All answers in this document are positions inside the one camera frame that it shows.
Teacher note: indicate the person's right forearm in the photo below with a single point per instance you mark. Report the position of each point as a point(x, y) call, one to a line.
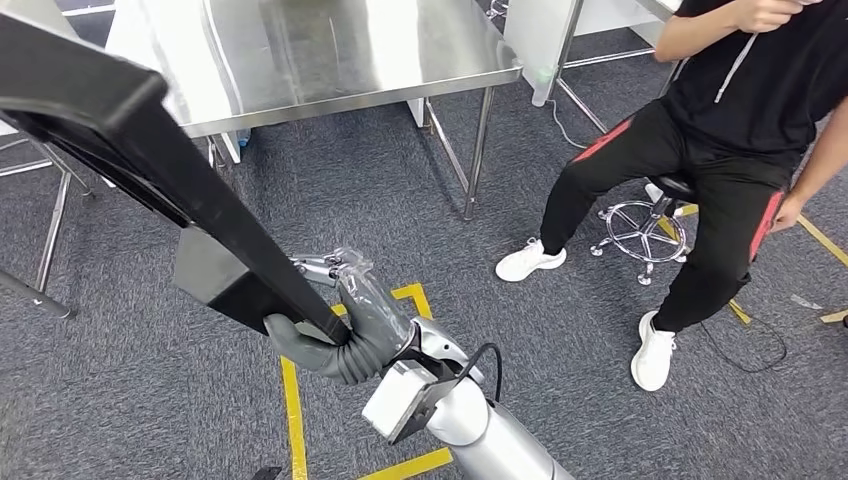
point(696, 33)

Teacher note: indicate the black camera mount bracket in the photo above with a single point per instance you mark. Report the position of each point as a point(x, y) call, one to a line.
point(440, 391)

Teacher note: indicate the yellow floor tape square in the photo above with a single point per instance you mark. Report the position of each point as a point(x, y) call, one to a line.
point(293, 417)
point(821, 240)

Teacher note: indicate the person's left hand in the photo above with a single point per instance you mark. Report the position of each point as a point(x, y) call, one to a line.
point(787, 213)

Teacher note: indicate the white panel desk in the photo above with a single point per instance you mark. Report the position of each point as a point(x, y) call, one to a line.
point(530, 40)

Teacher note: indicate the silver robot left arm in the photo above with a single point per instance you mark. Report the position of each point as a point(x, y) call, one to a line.
point(484, 437)

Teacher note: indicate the person's right hand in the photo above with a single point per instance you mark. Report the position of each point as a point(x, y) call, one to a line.
point(768, 13)

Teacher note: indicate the black plastic plate frame part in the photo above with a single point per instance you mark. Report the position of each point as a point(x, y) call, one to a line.
point(166, 166)

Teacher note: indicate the person's left forearm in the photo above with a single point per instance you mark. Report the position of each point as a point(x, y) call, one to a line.
point(825, 152)

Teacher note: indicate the stainless steel table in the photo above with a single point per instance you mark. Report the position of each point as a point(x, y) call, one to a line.
point(40, 296)

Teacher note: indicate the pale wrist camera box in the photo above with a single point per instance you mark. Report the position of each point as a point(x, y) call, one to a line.
point(397, 401)

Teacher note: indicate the person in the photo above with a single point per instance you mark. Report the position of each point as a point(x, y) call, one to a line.
point(742, 99)

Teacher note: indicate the chrome stool with black seat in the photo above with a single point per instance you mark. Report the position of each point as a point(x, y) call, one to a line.
point(639, 232)

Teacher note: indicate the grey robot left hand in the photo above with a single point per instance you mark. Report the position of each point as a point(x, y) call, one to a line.
point(378, 311)

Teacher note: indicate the stainless steel workbench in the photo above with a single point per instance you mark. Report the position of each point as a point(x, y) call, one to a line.
point(298, 53)

